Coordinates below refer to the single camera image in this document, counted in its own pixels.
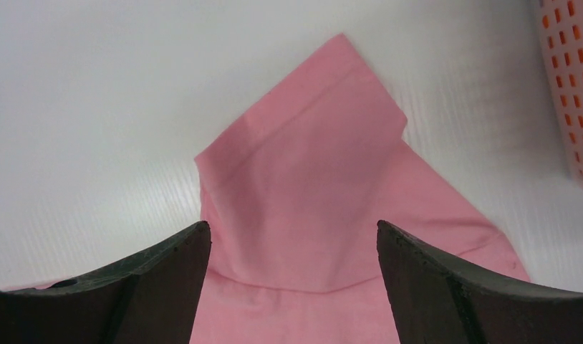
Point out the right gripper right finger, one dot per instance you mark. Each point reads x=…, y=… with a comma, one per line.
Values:
x=437, y=297

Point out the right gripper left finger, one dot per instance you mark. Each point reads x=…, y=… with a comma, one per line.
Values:
x=148, y=297

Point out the pink t-shirt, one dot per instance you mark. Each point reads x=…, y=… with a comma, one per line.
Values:
x=292, y=192

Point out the white plastic basket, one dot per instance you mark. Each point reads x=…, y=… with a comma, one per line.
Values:
x=569, y=85

